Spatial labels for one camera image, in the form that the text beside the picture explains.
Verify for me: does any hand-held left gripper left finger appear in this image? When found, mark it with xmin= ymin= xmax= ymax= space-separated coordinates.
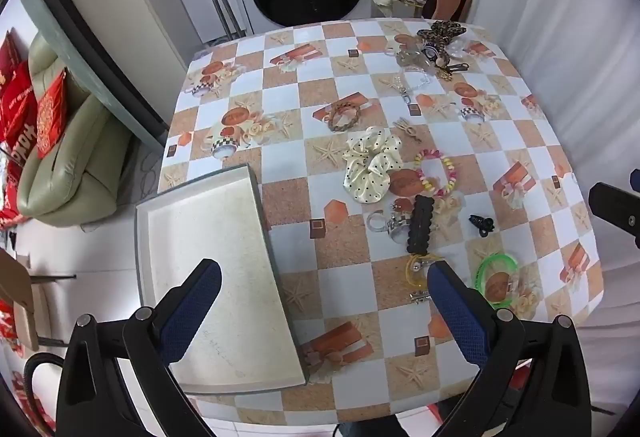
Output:
xmin=55 ymin=258 xmax=223 ymax=437

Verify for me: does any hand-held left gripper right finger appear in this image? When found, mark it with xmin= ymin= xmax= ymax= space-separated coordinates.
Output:
xmin=426 ymin=261 xmax=606 ymax=437

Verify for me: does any green bangle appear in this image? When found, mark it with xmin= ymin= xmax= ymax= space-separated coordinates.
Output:
xmin=473 ymin=254 xmax=521 ymax=309

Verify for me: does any yellow keychain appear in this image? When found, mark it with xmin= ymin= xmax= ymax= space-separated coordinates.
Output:
xmin=405 ymin=253 xmax=446 ymax=305

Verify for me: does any white tray with grey rim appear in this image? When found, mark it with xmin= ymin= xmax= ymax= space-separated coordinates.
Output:
xmin=134 ymin=163 xmax=308 ymax=395

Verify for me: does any small black claw clip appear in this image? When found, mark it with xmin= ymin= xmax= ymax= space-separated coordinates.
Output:
xmin=468 ymin=213 xmax=496 ymax=238

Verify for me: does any long black hair clip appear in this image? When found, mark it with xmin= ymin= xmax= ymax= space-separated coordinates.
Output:
xmin=407 ymin=197 xmax=435 ymax=254

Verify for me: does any clear ring hair accessory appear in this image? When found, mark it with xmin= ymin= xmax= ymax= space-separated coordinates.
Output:
xmin=366 ymin=209 xmax=413 ymax=245

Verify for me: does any pink yellow bead bracelet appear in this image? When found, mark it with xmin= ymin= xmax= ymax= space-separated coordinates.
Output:
xmin=414 ymin=149 xmax=460 ymax=198

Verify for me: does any cream polka dot scrunchie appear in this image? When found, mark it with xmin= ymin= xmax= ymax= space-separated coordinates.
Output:
xmin=341 ymin=127 xmax=403 ymax=204

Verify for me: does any small beige hair clip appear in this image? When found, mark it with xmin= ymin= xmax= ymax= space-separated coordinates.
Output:
xmin=392 ymin=117 xmax=423 ymax=142

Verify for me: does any checkered printed tablecloth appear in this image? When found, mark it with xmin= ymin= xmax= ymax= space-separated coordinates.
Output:
xmin=157 ymin=17 xmax=608 ymax=425

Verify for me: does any brown wooden chair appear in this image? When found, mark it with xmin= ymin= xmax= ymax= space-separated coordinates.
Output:
xmin=0 ymin=247 xmax=76 ymax=353

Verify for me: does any white curtain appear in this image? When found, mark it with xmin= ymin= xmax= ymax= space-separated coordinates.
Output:
xmin=430 ymin=0 xmax=640 ymax=333

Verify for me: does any beige leather sofa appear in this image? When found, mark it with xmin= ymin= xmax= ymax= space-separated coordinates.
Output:
xmin=17 ymin=32 xmax=136 ymax=228

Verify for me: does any red patterned cushion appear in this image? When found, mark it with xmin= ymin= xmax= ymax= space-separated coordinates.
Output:
xmin=36 ymin=69 xmax=68 ymax=160
xmin=0 ymin=62 xmax=38 ymax=142

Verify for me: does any leopard print hair bow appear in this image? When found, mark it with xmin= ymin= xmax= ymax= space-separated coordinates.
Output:
xmin=417 ymin=19 xmax=468 ymax=50

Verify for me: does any clear hair claw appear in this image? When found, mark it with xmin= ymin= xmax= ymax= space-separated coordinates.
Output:
xmin=395 ymin=44 xmax=436 ymax=72

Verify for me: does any black cable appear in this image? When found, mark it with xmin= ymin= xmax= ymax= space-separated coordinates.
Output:
xmin=22 ymin=352 xmax=66 ymax=437

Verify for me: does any keychain with brown ball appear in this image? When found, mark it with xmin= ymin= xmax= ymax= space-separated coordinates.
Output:
xmin=425 ymin=44 xmax=471 ymax=81

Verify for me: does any clear keychain with metal clasp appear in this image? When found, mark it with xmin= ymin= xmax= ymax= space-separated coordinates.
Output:
xmin=392 ymin=72 xmax=436 ymax=105

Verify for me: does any brown braided bracelet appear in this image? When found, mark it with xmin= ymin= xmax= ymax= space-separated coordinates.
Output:
xmin=327 ymin=101 xmax=362 ymax=132

